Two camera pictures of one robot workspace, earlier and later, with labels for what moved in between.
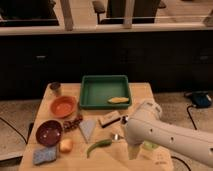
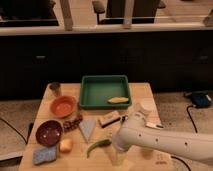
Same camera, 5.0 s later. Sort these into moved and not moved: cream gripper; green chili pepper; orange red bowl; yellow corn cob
Moved: cream gripper
Not moved: orange red bowl; green chili pepper; yellow corn cob
